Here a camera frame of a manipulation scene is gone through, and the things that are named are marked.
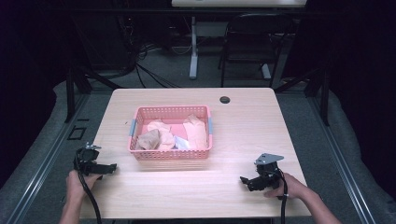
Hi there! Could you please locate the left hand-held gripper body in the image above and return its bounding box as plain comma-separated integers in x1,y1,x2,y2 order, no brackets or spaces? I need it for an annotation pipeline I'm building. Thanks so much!
74,142,106,180

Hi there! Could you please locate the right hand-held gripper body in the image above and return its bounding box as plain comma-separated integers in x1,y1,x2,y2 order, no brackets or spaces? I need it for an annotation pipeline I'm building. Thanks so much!
253,152,285,191

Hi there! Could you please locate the person's right hand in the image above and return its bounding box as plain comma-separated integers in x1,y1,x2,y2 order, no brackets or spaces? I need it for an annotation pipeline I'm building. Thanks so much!
263,172,310,201

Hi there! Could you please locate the person's left hand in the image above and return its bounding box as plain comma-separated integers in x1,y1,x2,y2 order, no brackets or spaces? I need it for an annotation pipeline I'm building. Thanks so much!
65,169,103,203

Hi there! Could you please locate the brown crumpled paper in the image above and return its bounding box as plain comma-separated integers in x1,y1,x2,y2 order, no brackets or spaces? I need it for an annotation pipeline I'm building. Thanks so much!
136,128,162,151

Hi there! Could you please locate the pink plastic basket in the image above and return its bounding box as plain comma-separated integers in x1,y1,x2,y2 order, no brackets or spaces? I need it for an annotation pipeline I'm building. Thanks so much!
127,105,215,161

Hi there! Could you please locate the pile of clothes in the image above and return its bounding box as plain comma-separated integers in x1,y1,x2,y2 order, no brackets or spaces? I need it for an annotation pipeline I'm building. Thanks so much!
146,119,177,151

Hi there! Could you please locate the large peach crumpled paper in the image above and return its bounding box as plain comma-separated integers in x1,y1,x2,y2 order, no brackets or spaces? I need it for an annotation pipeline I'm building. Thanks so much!
182,113,209,150

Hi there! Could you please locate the white crumpled paper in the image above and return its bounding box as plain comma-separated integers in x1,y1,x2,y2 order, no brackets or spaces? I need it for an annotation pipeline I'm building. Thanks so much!
172,134,191,150

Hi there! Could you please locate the black metal stand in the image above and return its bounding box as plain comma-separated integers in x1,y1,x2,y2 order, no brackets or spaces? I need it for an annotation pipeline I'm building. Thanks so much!
273,60,332,127
63,60,123,124

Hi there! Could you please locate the black folding chair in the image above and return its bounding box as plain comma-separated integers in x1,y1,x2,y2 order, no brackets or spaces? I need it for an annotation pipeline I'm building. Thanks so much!
218,12,295,90

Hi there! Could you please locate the white desk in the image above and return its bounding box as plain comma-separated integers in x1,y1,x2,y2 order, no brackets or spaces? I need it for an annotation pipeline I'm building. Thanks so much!
171,0,308,81

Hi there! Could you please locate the black floor socket frame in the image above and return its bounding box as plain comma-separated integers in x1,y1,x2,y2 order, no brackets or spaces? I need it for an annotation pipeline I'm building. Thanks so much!
66,125,88,142

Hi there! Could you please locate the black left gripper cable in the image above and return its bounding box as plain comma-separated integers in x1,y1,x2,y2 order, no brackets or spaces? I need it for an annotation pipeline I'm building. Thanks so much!
74,155,104,224

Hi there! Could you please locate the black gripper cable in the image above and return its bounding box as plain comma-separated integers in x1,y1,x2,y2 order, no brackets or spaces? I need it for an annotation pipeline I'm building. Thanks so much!
74,155,104,224
276,169,290,224

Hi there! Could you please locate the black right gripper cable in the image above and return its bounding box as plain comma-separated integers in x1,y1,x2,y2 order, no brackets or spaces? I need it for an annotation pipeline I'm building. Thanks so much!
276,169,290,224

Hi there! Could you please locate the metal frame rail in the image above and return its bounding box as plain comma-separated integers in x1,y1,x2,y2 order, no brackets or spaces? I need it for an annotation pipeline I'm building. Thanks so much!
5,92,92,224
307,92,378,224

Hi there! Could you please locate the bundle of black floor cables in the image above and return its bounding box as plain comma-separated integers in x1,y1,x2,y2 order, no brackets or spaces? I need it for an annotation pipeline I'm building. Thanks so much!
118,15,194,90

